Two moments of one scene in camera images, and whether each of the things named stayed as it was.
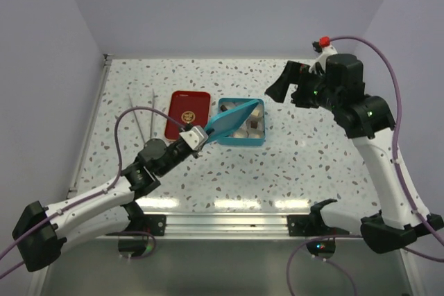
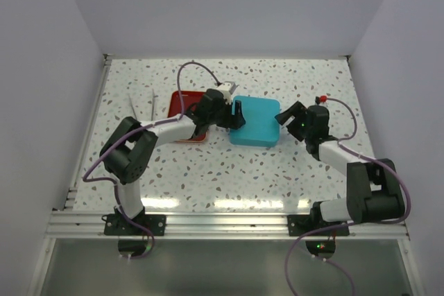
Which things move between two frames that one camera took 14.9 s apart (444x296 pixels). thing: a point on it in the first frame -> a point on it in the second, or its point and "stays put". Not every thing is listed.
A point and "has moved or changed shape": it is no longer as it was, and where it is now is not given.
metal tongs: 152,117 stays put
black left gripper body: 177,155 -> 223,118
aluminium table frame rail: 103,77 stays put
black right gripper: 291,75 -> 298,111
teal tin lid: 223,123 has moved or changed shape
